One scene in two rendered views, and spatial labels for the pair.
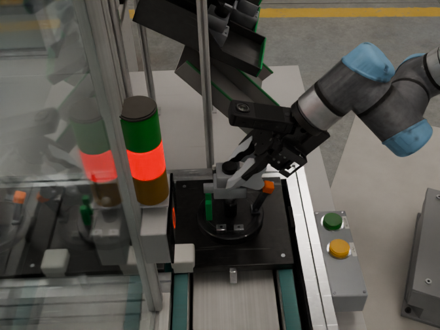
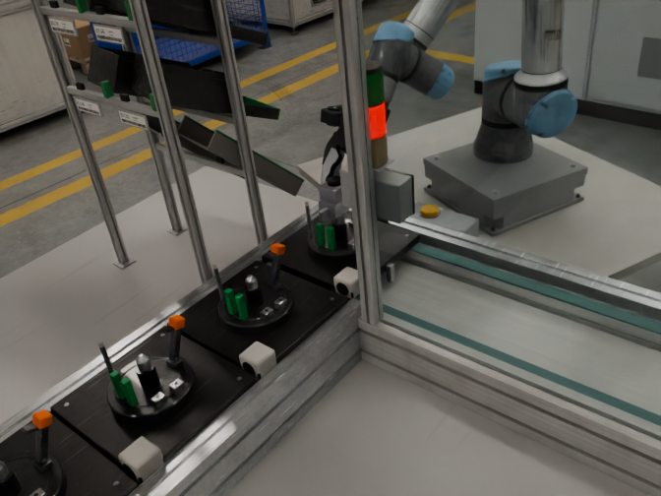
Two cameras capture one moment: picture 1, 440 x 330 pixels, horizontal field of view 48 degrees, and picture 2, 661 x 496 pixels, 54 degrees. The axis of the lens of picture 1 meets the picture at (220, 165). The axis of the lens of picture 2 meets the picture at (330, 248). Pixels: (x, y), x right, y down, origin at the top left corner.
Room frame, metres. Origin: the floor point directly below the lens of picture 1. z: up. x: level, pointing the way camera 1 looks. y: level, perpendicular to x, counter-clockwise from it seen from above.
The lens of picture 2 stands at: (-0.08, 0.84, 1.72)
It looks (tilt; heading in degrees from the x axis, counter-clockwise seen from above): 33 degrees down; 313
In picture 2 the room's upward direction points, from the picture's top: 7 degrees counter-clockwise
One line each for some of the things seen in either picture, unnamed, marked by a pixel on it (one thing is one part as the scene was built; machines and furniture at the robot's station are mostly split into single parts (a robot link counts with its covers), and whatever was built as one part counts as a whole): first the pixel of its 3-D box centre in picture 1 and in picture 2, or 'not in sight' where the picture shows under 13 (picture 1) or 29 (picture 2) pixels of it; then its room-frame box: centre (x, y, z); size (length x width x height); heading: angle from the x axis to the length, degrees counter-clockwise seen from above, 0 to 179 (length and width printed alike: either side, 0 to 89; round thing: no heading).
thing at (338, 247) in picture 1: (338, 249); not in sight; (0.60, -0.23, 0.96); 0.04 x 0.04 x 0.02
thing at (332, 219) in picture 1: (332, 222); not in sight; (0.67, -0.23, 0.96); 0.04 x 0.04 x 0.02
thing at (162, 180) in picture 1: (149, 181); not in sight; (0.50, 0.10, 1.28); 0.05 x 0.05 x 0.05
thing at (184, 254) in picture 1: (183, 258); (349, 282); (0.59, 0.08, 0.97); 0.05 x 0.05 x 0.04; 0
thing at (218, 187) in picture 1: (224, 179); (332, 196); (0.69, -0.01, 1.09); 0.08 x 0.04 x 0.07; 90
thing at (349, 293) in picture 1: (336, 258); not in sight; (0.60, -0.23, 0.93); 0.21 x 0.07 x 0.06; 0
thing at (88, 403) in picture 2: not in sight; (147, 373); (0.68, 0.48, 1.01); 0.24 x 0.24 x 0.13; 0
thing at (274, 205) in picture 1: (230, 221); (341, 248); (0.69, -0.02, 0.96); 0.24 x 0.24 x 0.02; 0
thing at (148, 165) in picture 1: (145, 154); not in sight; (0.50, 0.10, 1.33); 0.05 x 0.05 x 0.05
